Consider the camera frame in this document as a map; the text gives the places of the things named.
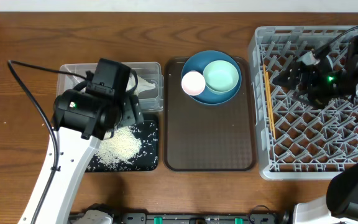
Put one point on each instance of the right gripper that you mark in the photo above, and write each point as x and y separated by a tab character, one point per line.
309	72

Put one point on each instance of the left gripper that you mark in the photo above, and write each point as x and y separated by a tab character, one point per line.
131	112

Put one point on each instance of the wooden chopstick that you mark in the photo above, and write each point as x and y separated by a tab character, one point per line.
265	70
270	105

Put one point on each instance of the white rice pile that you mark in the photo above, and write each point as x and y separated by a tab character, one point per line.
120	148

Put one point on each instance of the white tissue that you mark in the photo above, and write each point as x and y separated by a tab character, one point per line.
142	85

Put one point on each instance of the pink cup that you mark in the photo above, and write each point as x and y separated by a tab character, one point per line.
193	83

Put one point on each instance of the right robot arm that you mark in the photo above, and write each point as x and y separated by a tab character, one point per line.
340	204

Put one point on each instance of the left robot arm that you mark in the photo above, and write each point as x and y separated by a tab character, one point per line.
80	121

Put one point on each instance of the grey dishwasher rack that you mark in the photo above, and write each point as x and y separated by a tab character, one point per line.
311	144

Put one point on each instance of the clear plastic bin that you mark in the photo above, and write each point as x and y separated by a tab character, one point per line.
150	100

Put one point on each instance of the black plastic tray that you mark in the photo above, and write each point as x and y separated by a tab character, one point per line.
146	159

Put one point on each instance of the mint green bowl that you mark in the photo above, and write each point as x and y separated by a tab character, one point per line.
221	76

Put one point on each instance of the brown serving tray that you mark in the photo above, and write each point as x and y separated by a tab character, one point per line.
202	137

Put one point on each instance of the dark blue plate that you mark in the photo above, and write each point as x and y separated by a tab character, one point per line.
198	62

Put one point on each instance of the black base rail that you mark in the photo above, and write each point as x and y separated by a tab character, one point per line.
96	216

